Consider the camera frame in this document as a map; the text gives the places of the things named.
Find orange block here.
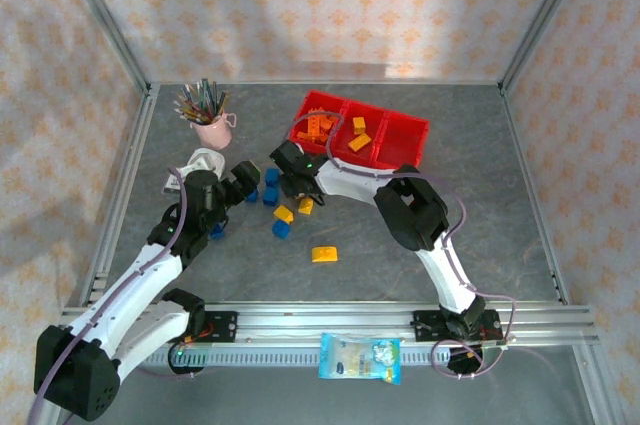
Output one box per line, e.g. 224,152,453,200
311,244,340,264

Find yellow long lego brick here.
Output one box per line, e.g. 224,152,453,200
348,133,374,154

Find small white angular object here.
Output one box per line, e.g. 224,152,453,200
178,152,201,181

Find white round gadget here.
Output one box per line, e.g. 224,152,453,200
197,147,226,176

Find pink metal cup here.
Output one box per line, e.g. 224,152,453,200
192,112,237,150

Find red plastic bin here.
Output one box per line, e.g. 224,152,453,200
329,98,390,166
372,109,431,171
288,88,350,156

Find coloured pencils bundle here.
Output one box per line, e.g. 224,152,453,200
173,77,230,125

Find blue white snack packet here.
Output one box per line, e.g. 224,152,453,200
318,332,403,386

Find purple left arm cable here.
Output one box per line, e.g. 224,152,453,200
25,166,191,425

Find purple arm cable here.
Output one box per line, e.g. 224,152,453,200
25,166,191,425
284,112,516,380

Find aluminium side frame rail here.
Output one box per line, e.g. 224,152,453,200
499,84,574,306
62,84,161,309

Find aluminium rear frame rail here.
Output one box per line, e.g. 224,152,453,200
147,78,506,89

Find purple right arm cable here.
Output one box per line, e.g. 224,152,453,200
284,112,516,380

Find grey slotted cable duct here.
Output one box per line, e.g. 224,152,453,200
144,347,454,369

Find aluminium frame post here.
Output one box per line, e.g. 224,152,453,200
499,0,599,96
52,0,154,96
572,342,629,425
27,402,69,425

